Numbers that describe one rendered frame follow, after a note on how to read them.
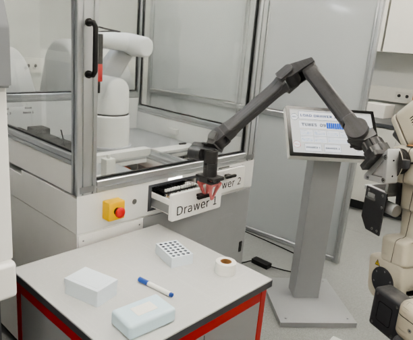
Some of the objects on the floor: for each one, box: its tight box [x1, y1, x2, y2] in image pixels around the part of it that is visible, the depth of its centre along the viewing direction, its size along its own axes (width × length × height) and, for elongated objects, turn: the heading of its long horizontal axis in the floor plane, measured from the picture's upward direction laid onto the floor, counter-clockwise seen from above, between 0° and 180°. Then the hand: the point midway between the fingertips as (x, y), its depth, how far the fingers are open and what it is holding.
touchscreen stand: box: [266, 160, 357, 328], centre depth 266 cm, size 50×45×102 cm
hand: (208, 197), depth 184 cm, fingers open, 3 cm apart
